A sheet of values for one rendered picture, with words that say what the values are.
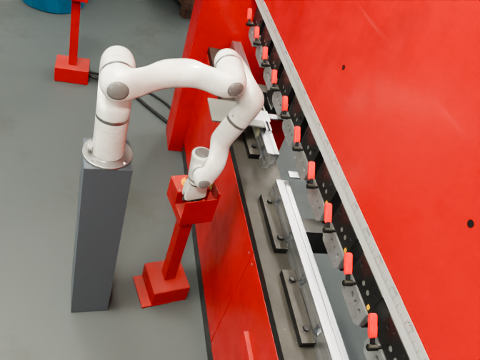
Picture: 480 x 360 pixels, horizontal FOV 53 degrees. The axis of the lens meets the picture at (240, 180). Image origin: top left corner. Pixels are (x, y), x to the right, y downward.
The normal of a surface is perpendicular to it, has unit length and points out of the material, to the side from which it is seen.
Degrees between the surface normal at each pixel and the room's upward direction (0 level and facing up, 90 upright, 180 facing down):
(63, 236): 0
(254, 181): 0
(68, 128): 0
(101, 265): 90
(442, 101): 90
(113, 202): 90
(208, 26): 90
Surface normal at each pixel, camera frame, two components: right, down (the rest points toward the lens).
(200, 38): 0.17, 0.70
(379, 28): -0.95, -0.08
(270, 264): 0.27, -0.71
